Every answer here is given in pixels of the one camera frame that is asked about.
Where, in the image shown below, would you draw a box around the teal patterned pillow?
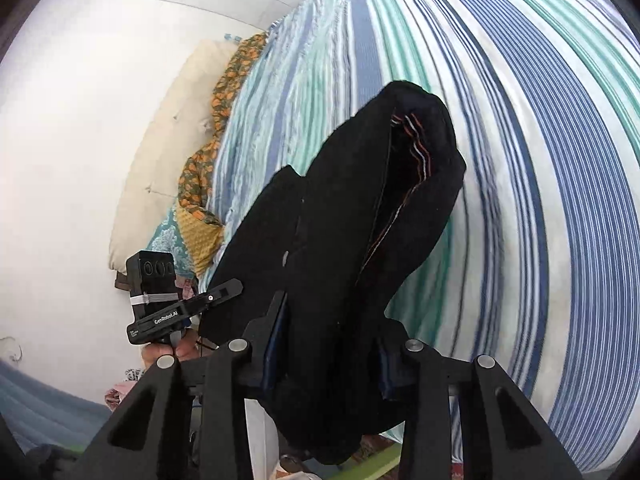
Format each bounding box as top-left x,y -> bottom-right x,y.
145,207 -> 201,281

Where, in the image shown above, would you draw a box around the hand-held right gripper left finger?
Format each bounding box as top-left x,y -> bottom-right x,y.
75,290 -> 291,480

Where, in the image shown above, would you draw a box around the blue cloth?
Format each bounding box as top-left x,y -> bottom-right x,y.
0,360 -> 112,456

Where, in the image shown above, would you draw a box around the orange floral cloth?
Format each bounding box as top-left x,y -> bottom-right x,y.
177,32 -> 271,278

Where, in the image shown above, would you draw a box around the black pants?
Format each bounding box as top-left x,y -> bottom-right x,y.
197,80 -> 468,466

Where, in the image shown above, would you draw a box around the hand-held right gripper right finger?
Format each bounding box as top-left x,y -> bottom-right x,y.
377,335 -> 583,480

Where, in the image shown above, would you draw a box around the striped bedsheet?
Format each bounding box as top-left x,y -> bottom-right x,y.
200,0 -> 640,471

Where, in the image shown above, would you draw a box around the person's left hand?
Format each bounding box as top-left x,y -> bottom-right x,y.
141,328 -> 201,364

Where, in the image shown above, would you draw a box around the cream padded headboard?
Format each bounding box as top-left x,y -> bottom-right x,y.
109,39 -> 241,276

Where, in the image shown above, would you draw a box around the pink patterned cloth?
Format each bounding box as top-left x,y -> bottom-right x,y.
104,367 -> 147,412

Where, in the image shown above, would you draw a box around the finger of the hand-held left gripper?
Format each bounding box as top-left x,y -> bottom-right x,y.
191,279 -> 245,312

